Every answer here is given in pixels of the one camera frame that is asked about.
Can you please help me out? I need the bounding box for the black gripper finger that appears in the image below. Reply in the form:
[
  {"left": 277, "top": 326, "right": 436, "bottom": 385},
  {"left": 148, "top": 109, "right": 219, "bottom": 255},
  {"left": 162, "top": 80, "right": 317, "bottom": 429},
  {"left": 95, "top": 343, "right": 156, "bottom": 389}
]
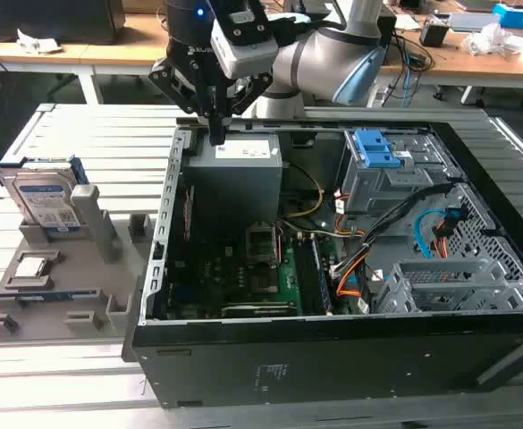
[
  {"left": 148, "top": 56, "right": 220, "bottom": 147},
  {"left": 216, "top": 71, "right": 274, "bottom": 147}
]

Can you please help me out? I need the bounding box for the hard disk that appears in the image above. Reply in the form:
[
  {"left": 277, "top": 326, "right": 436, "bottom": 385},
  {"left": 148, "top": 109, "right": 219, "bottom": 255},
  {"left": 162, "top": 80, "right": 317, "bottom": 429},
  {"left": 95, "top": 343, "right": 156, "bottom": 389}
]
[{"left": 0, "top": 152, "right": 91, "bottom": 236}]

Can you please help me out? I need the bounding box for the blue installed disk carrier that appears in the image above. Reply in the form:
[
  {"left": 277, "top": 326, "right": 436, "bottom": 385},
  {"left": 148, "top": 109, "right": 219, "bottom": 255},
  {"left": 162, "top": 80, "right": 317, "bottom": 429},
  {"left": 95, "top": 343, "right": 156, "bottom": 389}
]
[{"left": 352, "top": 128, "right": 403, "bottom": 169}]

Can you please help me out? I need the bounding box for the grey disk bay with carrier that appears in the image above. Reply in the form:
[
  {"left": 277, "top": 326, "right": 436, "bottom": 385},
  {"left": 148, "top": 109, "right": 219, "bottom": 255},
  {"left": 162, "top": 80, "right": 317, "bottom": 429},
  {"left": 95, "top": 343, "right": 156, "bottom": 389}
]
[{"left": 339, "top": 129, "right": 461, "bottom": 215}]

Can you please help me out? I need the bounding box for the grey empty disk bay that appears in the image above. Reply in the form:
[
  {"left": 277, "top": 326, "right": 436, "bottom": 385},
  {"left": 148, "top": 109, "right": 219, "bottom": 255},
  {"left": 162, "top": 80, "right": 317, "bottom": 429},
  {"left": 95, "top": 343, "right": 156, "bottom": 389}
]
[{"left": 375, "top": 257, "right": 523, "bottom": 314}]

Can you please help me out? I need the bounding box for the wooden desk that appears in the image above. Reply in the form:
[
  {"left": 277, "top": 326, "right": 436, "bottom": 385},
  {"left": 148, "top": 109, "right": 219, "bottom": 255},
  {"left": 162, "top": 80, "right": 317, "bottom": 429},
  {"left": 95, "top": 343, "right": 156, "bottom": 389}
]
[
  {"left": 376, "top": 15, "right": 523, "bottom": 106},
  {"left": 0, "top": 8, "right": 347, "bottom": 106}
]

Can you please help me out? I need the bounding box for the grey power supply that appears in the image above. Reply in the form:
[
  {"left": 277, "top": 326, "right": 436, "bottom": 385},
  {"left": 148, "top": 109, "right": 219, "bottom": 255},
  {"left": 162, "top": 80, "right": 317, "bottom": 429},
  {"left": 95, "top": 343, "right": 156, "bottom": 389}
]
[{"left": 182, "top": 133, "right": 285, "bottom": 224}]

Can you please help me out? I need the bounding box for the large black box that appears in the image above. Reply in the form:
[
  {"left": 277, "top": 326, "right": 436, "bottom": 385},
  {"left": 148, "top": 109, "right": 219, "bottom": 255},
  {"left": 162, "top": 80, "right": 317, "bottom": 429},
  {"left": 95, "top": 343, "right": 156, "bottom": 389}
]
[{"left": 0, "top": 0, "right": 126, "bottom": 45}]

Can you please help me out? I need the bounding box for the crumpled white paper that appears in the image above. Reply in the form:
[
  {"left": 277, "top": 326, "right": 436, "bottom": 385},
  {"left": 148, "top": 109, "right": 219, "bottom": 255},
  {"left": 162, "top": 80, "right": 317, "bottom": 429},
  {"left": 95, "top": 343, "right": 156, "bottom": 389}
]
[{"left": 17, "top": 29, "right": 61, "bottom": 55}]

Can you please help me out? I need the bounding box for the metal socket cover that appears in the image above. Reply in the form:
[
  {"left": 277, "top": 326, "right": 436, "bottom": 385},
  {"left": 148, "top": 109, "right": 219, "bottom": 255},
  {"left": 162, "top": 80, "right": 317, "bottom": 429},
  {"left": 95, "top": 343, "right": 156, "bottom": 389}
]
[{"left": 245, "top": 221, "right": 281, "bottom": 268}]

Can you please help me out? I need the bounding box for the green motherboard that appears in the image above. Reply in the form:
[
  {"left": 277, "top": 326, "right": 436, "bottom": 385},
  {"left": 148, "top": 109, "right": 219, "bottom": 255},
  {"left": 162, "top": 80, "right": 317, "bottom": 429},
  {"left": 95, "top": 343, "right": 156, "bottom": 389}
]
[{"left": 162, "top": 223, "right": 333, "bottom": 319}]

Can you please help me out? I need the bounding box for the small black box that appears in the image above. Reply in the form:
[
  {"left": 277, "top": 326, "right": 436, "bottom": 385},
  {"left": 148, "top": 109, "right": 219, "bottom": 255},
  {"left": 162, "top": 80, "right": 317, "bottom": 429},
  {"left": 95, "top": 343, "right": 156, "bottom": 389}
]
[{"left": 419, "top": 20, "right": 450, "bottom": 48}]

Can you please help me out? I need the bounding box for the CPU socket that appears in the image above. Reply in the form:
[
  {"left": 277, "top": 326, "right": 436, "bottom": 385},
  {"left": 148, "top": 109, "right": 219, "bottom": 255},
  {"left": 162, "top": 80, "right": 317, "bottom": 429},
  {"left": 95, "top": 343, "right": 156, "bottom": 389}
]
[{"left": 248, "top": 266, "right": 284, "bottom": 297}]

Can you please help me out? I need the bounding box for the black RAM slot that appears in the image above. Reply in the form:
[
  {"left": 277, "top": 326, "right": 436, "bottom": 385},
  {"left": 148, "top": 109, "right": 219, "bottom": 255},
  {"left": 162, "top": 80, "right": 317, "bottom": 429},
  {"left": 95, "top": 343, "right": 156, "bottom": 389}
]
[
  {"left": 309, "top": 234, "right": 334, "bottom": 314},
  {"left": 292, "top": 236, "right": 323, "bottom": 316}
]

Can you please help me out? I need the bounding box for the black graphics card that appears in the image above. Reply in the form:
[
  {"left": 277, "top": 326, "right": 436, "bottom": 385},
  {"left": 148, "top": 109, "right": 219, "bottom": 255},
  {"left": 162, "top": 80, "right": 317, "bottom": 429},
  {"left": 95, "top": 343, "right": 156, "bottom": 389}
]
[{"left": 220, "top": 301, "right": 300, "bottom": 319}]

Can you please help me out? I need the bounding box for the grey parts rack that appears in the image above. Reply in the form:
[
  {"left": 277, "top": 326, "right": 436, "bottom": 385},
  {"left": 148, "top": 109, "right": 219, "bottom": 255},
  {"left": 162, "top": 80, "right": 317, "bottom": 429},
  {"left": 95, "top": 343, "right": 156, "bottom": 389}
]
[{"left": 0, "top": 183, "right": 164, "bottom": 345}]

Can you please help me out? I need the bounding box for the clear plastic bag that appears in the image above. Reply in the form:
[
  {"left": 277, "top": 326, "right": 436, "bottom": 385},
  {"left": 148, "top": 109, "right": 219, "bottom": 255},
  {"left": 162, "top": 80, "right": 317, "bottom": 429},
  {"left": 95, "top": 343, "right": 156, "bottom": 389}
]
[{"left": 460, "top": 21, "right": 507, "bottom": 57}]

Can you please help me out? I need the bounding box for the silver CPU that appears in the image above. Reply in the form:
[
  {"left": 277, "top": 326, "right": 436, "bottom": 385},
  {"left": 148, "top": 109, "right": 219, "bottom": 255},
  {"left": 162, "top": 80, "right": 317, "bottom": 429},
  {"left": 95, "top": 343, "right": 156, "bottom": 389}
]
[{"left": 13, "top": 257, "right": 46, "bottom": 278}]

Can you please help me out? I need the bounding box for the blue RAM stick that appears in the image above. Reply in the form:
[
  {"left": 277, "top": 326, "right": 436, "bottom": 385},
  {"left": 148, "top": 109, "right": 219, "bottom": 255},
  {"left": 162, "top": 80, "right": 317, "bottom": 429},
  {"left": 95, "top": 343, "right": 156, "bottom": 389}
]
[{"left": 17, "top": 290, "right": 99, "bottom": 299}]

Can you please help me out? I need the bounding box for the blue cardboard box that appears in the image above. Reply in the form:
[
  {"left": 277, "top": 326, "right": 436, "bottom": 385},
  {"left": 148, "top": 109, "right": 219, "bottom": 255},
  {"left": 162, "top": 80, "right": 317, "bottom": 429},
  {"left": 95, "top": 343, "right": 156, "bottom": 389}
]
[{"left": 493, "top": 3, "right": 523, "bottom": 29}]

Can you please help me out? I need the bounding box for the black PC case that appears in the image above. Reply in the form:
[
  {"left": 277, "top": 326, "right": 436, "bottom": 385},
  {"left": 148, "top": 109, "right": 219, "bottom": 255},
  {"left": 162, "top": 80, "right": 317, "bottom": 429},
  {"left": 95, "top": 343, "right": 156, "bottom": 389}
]
[{"left": 122, "top": 116, "right": 523, "bottom": 410}]

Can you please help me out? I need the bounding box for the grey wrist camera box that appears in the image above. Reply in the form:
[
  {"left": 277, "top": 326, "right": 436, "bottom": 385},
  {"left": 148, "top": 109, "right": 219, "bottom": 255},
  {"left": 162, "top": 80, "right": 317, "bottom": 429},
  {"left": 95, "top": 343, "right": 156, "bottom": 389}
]
[{"left": 210, "top": 16, "right": 280, "bottom": 79}]

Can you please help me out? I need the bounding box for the orange yellow wire bundle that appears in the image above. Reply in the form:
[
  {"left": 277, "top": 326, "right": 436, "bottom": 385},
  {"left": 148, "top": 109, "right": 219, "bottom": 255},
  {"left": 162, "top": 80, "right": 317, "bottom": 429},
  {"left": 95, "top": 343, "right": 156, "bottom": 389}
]
[{"left": 334, "top": 214, "right": 369, "bottom": 240}]

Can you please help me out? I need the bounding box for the black wire bundle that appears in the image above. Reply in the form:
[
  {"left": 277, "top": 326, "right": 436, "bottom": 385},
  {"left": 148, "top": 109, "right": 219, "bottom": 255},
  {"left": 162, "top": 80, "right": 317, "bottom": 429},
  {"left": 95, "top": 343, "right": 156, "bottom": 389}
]
[{"left": 330, "top": 181, "right": 463, "bottom": 281}]

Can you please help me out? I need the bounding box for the blue wire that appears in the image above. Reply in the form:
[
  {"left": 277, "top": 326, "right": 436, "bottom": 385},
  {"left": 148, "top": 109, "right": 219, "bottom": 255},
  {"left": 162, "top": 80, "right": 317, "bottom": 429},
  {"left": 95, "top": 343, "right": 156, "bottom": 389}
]
[{"left": 414, "top": 206, "right": 462, "bottom": 260}]

